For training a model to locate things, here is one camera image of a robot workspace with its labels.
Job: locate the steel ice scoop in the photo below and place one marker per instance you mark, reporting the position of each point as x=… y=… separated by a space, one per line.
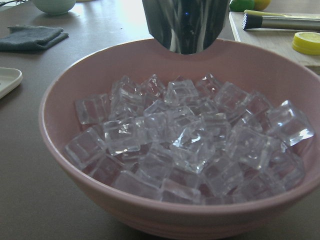
x=185 y=26

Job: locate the clear ice cubes pile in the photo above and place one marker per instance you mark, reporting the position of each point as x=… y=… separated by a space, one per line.
x=189 y=142

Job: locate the pink bowl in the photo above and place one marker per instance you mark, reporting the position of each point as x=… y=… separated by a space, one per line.
x=247 y=66

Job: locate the steel muddler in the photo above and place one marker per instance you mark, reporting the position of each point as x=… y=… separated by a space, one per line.
x=251 y=21

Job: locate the green lime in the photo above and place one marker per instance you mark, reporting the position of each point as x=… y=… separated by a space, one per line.
x=241 y=5

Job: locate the yellow plastic knife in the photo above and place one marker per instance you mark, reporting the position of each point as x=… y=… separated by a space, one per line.
x=262 y=13

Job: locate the wooden cutting board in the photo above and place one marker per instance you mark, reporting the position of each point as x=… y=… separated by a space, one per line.
x=278 y=41

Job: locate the yellow lemon near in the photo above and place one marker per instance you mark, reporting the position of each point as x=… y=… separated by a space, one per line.
x=260 y=5

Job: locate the green bowl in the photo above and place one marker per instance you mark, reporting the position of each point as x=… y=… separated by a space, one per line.
x=54 y=7

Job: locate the cream rabbit tray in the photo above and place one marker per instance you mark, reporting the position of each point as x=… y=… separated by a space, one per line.
x=10 y=78

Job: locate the grey folded cloth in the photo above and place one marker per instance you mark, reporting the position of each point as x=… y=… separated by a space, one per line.
x=31 y=38

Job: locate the half lemon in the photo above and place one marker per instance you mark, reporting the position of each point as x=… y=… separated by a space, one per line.
x=307 y=43

